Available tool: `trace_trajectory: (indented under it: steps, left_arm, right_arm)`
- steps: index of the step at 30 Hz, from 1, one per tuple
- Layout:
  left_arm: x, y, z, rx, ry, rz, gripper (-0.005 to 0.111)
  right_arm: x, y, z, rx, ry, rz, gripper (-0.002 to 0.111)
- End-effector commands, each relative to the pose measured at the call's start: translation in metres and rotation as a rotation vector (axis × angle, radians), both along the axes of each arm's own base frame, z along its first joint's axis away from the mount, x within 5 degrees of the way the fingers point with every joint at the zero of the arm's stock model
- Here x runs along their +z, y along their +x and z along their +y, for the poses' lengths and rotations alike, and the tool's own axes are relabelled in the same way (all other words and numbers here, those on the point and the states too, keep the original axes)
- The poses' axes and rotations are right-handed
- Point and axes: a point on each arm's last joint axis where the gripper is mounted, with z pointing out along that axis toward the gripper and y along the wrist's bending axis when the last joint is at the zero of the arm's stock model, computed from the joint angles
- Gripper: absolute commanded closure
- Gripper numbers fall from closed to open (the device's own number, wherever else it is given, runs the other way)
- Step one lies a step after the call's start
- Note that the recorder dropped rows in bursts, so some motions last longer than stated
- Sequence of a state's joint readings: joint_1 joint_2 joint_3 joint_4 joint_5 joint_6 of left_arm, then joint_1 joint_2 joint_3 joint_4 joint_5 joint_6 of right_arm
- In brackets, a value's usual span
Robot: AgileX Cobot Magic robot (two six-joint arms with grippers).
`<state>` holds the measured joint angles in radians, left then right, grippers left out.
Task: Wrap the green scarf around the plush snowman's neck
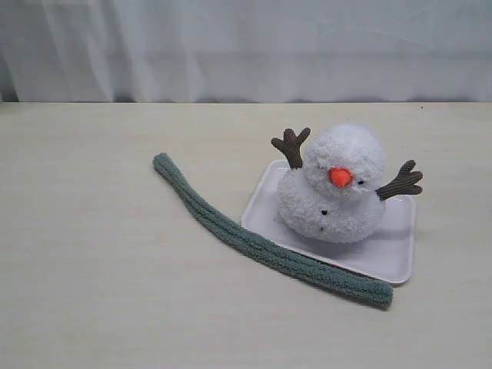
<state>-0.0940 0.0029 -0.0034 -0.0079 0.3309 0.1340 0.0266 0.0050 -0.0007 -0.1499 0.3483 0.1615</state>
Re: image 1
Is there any green knitted scarf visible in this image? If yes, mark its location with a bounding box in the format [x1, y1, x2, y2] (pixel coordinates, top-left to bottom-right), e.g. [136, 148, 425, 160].
[152, 153, 394, 310]

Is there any white plastic tray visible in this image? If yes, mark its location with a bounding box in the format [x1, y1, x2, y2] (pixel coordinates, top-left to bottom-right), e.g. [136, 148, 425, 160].
[241, 160, 416, 285]

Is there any white curtain backdrop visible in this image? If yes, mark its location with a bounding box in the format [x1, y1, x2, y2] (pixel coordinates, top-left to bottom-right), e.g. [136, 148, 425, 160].
[1, 1, 491, 103]

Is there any white plush snowman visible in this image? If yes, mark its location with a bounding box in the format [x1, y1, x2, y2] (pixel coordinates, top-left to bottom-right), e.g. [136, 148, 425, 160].
[271, 123, 423, 244]

